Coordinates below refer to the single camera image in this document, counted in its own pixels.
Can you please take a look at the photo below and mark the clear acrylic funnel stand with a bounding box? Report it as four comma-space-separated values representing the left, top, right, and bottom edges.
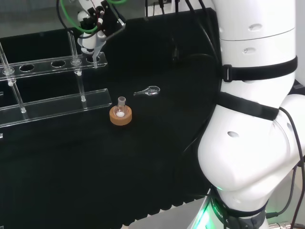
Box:
0, 30, 113, 127

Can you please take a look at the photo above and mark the clear glass weighing funnel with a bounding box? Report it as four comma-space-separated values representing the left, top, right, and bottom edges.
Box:
133, 85, 161, 97

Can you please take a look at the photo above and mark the green cable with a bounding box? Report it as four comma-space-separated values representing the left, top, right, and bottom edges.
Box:
59, 0, 99, 33

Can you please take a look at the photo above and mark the cork ring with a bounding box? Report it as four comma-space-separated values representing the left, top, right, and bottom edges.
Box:
109, 105, 133, 126

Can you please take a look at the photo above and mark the black and white five-finger hand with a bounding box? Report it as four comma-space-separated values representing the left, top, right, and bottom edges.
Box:
76, 0, 127, 57

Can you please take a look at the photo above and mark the black bench cloth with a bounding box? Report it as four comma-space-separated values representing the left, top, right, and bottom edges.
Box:
0, 7, 224, 229

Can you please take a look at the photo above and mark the black cable with plug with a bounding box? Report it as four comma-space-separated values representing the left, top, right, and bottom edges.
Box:
171, 0, 181, 62

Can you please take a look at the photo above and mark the round-bottom glass flask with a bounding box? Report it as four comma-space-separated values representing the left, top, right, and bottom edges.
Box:
113, 96, 127, 118

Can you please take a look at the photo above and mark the black looped hand cable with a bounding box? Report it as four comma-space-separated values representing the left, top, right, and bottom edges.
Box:
56, 0, 78, 36

